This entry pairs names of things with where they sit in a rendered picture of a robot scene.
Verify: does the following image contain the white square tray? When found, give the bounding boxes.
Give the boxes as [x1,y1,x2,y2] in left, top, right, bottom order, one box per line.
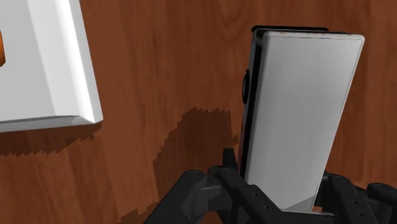
[0,0,104,134]

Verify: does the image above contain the white and black phone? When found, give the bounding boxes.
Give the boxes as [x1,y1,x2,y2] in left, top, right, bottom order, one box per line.
[239,25,365,213]

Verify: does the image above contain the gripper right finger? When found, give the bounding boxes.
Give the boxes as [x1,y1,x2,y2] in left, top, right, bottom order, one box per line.
[313,171,397,224]

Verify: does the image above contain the orange object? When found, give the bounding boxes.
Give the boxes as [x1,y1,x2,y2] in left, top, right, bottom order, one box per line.
[0,30,6,67]

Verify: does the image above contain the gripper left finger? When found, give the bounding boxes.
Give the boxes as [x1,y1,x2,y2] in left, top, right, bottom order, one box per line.
[143,148,284,224]

